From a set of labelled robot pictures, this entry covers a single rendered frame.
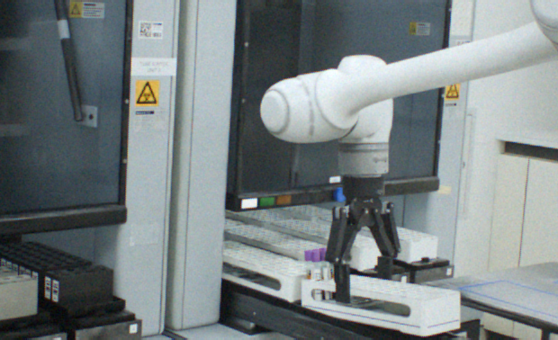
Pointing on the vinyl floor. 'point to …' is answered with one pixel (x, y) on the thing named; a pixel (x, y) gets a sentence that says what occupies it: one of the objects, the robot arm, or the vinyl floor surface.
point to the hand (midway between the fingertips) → (364, 287)
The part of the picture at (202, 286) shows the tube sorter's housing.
